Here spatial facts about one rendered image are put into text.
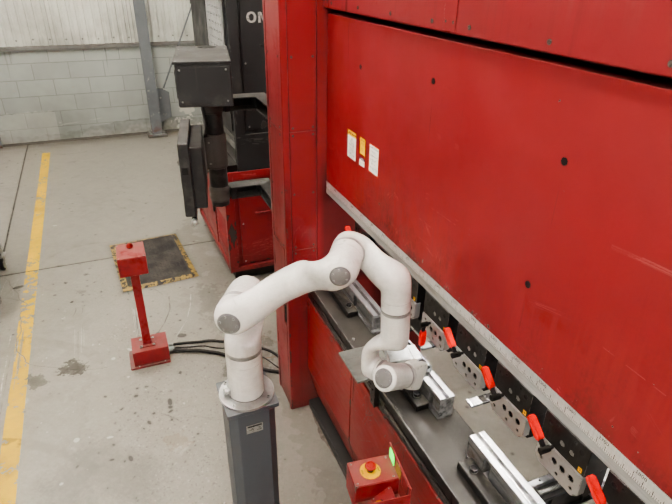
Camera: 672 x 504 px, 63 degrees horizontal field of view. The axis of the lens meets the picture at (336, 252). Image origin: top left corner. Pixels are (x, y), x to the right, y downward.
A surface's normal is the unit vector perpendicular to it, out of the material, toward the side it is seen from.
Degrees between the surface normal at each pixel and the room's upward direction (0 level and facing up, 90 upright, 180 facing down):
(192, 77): 90
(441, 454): 0
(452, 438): 0
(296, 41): 90
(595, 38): 90
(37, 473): 0
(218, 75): 90
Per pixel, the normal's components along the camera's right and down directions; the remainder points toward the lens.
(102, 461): 0.01, -0.88
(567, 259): -0.93, 0.16
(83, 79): 0.40, 0.43
